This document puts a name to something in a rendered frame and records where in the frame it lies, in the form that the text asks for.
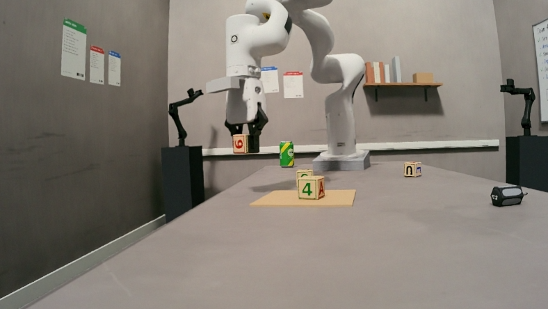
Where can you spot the green drink can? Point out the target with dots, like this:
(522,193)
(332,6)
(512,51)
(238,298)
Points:
(286,154)

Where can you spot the tan flat mat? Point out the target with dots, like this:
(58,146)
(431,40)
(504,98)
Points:
(332,198)

